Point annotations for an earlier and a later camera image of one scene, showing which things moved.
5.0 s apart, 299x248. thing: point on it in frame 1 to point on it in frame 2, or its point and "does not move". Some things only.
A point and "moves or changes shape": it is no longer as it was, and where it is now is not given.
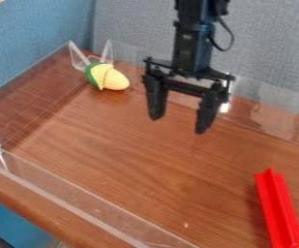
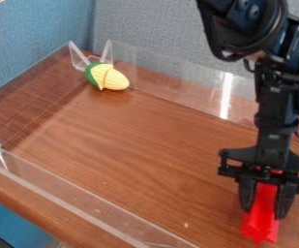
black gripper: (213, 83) to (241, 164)
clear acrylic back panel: (269, 103) does not move
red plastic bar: (285, 224) moves or changes shape
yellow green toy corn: (106, 77) does not move
